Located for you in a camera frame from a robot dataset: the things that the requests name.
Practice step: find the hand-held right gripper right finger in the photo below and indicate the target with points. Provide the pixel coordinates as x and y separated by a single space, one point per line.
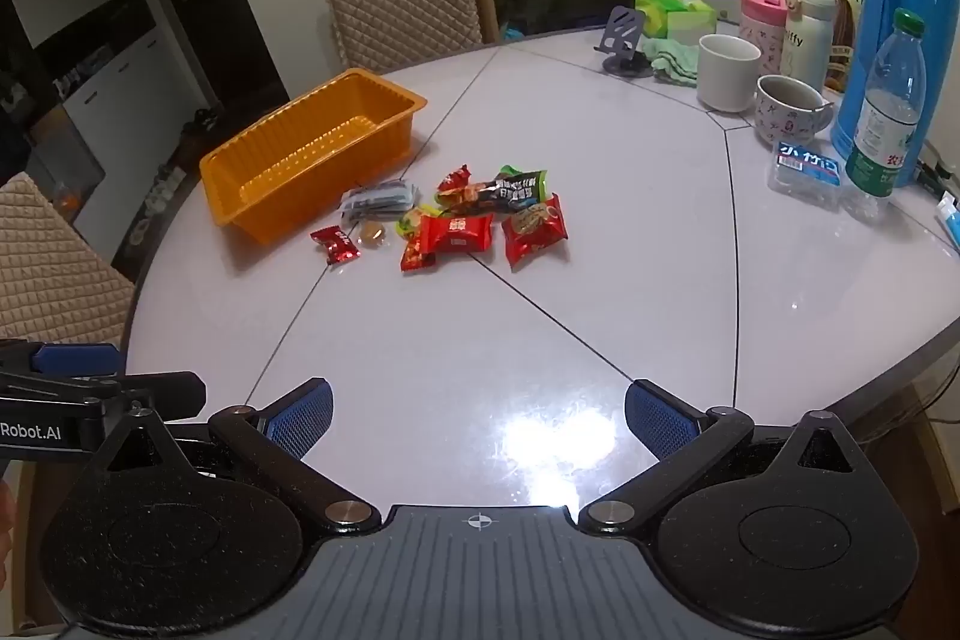
660 421

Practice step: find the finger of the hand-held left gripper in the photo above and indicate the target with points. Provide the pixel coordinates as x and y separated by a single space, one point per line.
150 394
82 357

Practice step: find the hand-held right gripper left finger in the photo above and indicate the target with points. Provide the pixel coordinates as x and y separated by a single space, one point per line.
304 421

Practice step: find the small red candy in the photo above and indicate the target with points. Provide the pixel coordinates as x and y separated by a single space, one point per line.
335 244

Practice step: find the round gold candy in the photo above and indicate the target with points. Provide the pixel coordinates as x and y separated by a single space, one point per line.
372 233

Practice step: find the small red yellow packet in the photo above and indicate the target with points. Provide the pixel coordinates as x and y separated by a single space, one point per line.
416 255

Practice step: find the green yellow snack packet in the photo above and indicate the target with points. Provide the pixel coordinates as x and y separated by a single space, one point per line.
410 222

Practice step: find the red cookie packet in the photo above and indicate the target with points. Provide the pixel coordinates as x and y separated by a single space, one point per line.
534 229

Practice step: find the grey clear snack packet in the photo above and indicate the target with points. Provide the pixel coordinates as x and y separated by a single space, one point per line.
379 201

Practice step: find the orange plastic tray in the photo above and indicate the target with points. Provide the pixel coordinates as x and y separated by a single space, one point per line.
247 179

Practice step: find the red rectangular snack packet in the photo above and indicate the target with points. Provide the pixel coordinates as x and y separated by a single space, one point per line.
457 233

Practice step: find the black sausage packet green end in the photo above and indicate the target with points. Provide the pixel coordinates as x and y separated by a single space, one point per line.
511 190

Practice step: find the small red twisted packet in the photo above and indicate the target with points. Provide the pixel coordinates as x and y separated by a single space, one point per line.
453 178

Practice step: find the beige quilted chair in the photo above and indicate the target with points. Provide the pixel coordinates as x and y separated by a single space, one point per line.
52 265
401 3

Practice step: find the white cabinet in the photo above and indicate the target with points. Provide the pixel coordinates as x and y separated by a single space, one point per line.
135 108

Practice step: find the clear box blue label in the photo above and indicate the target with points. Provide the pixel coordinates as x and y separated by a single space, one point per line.
804 175

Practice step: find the patterned white cup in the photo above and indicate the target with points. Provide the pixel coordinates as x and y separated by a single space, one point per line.
787 115

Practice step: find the white mug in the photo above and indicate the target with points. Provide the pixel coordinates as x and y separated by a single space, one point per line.
727 74

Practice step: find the light green cloth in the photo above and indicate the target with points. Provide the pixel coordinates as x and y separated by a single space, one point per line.
671 63

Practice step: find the plastic water bottle green cap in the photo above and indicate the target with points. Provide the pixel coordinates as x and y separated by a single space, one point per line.
889 115

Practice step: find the grey phone stand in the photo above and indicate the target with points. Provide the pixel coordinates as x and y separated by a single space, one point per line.
622 36

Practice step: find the pink lidded tumbler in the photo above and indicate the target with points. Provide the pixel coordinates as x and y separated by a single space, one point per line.
761 29

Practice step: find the green tissue pack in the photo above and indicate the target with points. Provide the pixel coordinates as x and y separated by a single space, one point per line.
671 6

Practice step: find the white thermos bottle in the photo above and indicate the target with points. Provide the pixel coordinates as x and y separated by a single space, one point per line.
810 29

